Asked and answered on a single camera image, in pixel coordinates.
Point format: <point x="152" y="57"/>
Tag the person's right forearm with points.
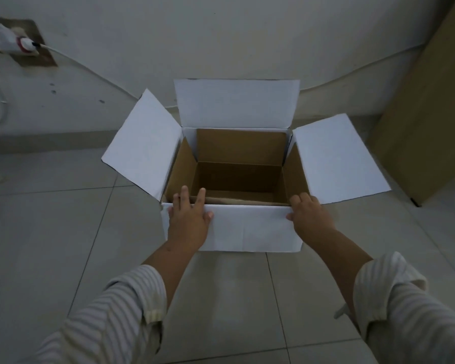
<point x="345" y="265"/>

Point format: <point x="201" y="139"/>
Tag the white red plug adapter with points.
<point x="11" y="41"/>

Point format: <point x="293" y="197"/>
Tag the person's right hand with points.
<point x="312" y="221"/>

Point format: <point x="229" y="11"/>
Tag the person's left hand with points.
<point x="187" y="223"/>

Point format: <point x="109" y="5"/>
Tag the person's left forearm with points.
<point x="172" y="269"/>

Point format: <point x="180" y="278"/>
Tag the small brown cardboard box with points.
<point x="242" y="147"/>

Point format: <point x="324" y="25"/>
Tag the white plug adapter in socket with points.
<point x="41" y="58"/>

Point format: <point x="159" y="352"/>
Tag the striped left shirt sleeve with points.
<point x="110" y="318"/>

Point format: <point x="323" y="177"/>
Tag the large white cardboard box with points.
<point x="235" y="104"/>

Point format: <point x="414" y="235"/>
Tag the striped shirt sleeve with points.
<point x="110" y="318"/>
<point x="413" y="318"/>

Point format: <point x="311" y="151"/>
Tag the striped right shirt sleeve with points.
<point x="413" y="318"/>

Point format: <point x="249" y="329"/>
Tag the light wooden cabinet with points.
<point x="428" y="109"/>

